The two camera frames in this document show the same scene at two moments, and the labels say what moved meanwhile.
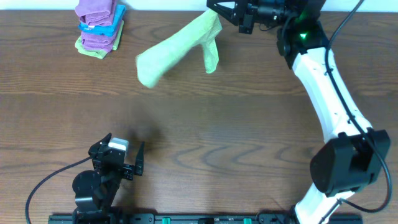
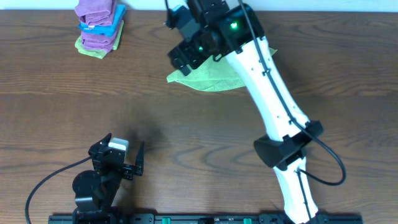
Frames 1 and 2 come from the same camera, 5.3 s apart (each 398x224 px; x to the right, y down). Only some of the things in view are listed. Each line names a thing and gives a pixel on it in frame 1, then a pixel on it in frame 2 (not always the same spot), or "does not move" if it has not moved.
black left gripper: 125,169 does not move
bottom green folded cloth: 79,45 does not move
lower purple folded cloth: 97,42 does not move
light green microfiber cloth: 201,32 to 214,74
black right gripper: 244,16 to 181,58
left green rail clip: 166,220 does not move
